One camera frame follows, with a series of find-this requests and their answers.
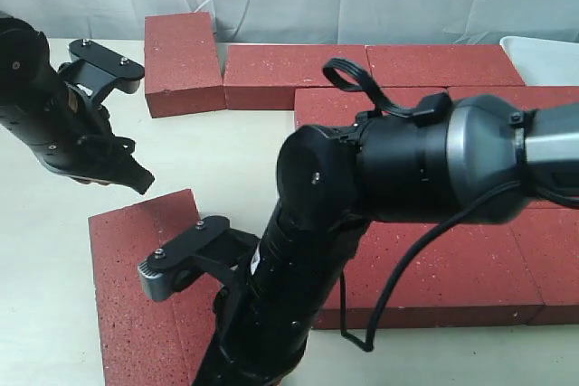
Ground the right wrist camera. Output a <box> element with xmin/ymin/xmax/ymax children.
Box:
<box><xmin>138</xmin><ymin>215</ymin><xmax>259</xmax><ymax>302</ymax></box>

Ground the back row left red brick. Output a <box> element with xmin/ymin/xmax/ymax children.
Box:
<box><xmin>223</xmin><ymin>44</ymin><xmax>370</xmax><ymax>110</ymax></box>

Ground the long red brick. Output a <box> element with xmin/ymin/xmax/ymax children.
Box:
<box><xmin>89</xmin><ymin>189</ymin><xmax>220</xmax><ymax>385</ymax></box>

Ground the angled red brick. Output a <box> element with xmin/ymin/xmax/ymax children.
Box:
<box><xmin>144</xmin><ymin>12</ymin><xmax>226</xmax><ymax>118</ymax></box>

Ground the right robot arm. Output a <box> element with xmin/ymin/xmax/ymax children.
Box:
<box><xmin>195</xmin><ymin>94</ymin><xmax>578</xmax><ymax>385</ymax></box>

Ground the front large red brick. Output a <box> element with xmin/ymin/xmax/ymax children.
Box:
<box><xmin>315</xmin><ymin>223</ymin><xmax>543</xmax><ymax>329</ymax></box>

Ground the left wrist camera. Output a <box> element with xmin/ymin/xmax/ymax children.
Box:
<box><xmin>58</xmin><ymin>39</ymin><xmax>145</xmax><ymax>105</ymax></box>

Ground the red brick with white scratches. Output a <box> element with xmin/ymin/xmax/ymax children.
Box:
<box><xmin>294</xmin><ymin>87</ymin><xmax>446</xmax><ymax>129</ymax></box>

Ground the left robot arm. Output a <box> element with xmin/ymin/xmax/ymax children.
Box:
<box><xmin>1</xmin><ymin>14</ymin><xmax>155</xmax><ymax>194</ymax></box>

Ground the front right edge red brick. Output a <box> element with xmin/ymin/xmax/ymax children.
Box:
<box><xmin>510</xmin><ymin>208</ymin><xmax>578</xmax><ymax>325</ymax></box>

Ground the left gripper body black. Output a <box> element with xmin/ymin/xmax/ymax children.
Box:
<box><xmin>1</xmin><ymin>87</ymin><xmax>155</xmax><ymax>194</ymax></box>

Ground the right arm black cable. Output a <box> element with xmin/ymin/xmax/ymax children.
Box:
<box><xmin>321</xmin><ymin>57</ymin><xmax>579</xmax><ymax>353</ymax></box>

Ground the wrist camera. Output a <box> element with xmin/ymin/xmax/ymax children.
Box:
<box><xmin>138</xmin><ymin>215</ymin><xmax>259</xmax><ymax>302</ymax></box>
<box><xmin>58</xmin><ymin>39</ymin><xmax>145</xmax><ymax>105</ymax></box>

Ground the white plastic tray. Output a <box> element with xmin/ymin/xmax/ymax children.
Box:
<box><xmin>499</xmin><ymin>36</ymin><xmax>579</xmax><ymax>87</ymax></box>

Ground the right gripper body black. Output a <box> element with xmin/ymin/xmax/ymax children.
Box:
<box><xmin>194</xmin><ymin>207</ymin><xmax>366</xmax><ymax>385</ymax></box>

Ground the right second row red brick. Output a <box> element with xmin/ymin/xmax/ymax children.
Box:
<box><xmin>448</xmin><ymin>86</ymin><xmax>579</xmax><ymax>109</ymax></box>

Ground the back row right red brick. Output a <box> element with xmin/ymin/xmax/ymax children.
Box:
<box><xmin>366</xmin><ymin>44</ymin><xmax>525</xmax><ymax>88</ymax></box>

